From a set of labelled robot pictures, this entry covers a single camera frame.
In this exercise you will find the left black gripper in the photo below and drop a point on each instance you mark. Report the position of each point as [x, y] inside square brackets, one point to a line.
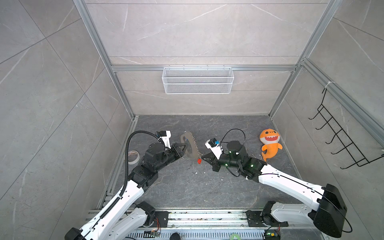
[176, 151]

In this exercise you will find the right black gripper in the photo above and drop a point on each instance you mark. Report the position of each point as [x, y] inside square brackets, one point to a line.
[214, 162]

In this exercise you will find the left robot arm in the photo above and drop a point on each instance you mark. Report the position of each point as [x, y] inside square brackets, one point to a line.
[111, 223]

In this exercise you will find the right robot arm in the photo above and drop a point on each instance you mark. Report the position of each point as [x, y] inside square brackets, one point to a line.
[321, 206]

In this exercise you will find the masking tape roll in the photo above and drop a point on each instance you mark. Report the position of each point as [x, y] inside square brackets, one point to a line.
[133, 157]

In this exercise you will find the orange shark plush toy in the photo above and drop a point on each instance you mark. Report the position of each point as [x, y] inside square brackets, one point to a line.
[270, 139]

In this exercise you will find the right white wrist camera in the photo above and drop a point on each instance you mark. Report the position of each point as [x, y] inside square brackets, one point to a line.
[215, 146]

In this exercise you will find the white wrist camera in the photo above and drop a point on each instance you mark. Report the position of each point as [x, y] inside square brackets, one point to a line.
[164, 136]
[215, 146]

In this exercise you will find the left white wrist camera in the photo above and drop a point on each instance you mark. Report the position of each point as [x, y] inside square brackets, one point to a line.
[164, 136]

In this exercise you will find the aluminium mounting rail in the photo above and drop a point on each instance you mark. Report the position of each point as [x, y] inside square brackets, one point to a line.
[221, 225]

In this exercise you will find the white wire mesh basket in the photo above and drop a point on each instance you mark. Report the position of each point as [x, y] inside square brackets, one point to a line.
[197, 80]

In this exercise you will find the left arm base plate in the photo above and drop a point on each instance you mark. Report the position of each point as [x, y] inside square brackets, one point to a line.
[155, 219]

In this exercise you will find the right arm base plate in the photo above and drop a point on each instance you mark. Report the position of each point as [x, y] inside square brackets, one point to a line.
[260, 219]

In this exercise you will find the black wire hook rack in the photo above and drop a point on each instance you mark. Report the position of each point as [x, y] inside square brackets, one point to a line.
[340, 133]

